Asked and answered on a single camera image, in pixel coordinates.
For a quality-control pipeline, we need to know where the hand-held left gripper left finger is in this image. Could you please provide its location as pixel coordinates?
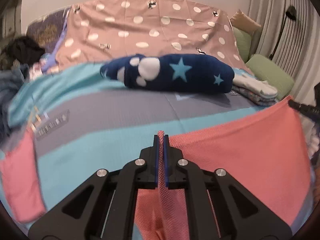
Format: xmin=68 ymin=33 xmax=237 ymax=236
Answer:
xmin=28 ymin=134 xmax=159 ymax=240

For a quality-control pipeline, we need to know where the large green pillow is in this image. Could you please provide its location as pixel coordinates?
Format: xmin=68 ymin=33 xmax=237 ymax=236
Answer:
xmin=246 ymin=54 xmax=295 ymax=100

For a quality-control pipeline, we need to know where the grey floral folded garment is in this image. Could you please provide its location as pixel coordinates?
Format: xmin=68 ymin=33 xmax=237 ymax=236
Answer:
xmin=231 ymin=86 xmax=277 ymax=106

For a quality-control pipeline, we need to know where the navy star-print fleece garment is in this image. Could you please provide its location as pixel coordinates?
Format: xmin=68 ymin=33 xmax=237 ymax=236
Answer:
xmin=100 ymin=54 xmax=235 ymax=94

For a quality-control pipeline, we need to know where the white pleated curtain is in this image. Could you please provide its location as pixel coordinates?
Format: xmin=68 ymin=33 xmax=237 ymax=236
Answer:
xmin=247 ymin=0 xmax=320 ymax=100

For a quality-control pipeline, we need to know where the blue grey bed cover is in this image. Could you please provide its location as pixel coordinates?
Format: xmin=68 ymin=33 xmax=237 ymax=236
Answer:
xmin=7 ymin=62 xmax=275 ymax=240

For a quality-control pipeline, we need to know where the tan pillow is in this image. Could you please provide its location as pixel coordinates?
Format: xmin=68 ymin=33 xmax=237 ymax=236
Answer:
xmin=230 ymin=9 xmax=262 ymax=32

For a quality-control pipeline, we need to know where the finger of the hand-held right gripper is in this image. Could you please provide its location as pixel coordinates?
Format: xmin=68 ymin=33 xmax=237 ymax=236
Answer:
xmin=287 ymin=100 xmax=320 ymax=122

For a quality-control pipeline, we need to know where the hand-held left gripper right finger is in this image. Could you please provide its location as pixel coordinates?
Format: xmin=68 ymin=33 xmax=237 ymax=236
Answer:
xmin=165 ymin=135 xmax=295 ymax=240

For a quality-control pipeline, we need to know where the black floor lamp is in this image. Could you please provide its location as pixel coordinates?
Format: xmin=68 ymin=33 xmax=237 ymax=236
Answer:
xmin=270 ymin=6 xmax=297 ymax=59

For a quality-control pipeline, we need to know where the white cloth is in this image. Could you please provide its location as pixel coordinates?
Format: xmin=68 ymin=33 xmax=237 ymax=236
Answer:
xmin=309 ymin=120 xmax=320 ymax=158

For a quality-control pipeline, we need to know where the dark blue towel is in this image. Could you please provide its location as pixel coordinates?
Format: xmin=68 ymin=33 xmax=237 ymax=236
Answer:
xmin=0 ymin=66 xmax=28 ymax=145

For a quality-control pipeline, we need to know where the purple patterned cloth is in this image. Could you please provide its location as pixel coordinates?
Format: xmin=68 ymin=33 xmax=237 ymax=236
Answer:
xmin=26 ymin=7 xmax=72 ymax=73

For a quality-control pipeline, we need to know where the light grey folded garment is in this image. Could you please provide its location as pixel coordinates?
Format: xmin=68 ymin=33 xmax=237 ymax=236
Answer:
xmin=232 ymin=76 xmax=278 ymax=97

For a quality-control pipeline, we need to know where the black clothes pile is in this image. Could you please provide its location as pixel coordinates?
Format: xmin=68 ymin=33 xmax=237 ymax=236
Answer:
xmin=0 ymin=36 xmax=45 ymax=70

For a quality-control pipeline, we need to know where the pink polka dot sheet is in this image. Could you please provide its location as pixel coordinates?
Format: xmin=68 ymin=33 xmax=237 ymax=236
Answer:
xmin=54 ymin=0 xmax=250 ymax=73

